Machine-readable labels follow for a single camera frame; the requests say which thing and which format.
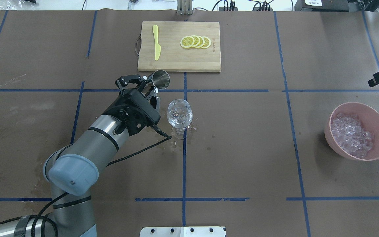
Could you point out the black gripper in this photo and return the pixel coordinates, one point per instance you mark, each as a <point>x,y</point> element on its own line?
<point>122,100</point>

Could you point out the steel double jigger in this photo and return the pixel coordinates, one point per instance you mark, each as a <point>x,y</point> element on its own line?
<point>159,79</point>

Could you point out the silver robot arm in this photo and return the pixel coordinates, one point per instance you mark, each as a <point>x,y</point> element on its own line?
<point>72,170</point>

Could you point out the clear wine glass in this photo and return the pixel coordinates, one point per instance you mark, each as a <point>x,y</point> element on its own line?
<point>179,116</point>

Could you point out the clear ice cubes pile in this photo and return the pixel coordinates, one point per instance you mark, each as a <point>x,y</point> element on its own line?
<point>349,134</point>

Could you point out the yellow plastic knife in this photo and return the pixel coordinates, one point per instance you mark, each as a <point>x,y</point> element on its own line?
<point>155,30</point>

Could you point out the bamboo cutting board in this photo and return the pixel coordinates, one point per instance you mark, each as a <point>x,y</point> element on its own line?
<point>173,57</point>

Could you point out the lemon slice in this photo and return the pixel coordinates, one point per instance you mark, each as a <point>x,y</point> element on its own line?
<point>207,42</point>
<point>187,42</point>
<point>195,41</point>
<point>201,42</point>

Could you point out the pink bowl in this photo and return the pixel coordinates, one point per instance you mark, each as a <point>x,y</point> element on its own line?
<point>370,120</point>

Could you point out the black box device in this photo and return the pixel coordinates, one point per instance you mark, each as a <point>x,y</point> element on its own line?
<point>321,6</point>

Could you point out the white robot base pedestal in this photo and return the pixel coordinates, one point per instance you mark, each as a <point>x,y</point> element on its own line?
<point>184,231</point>

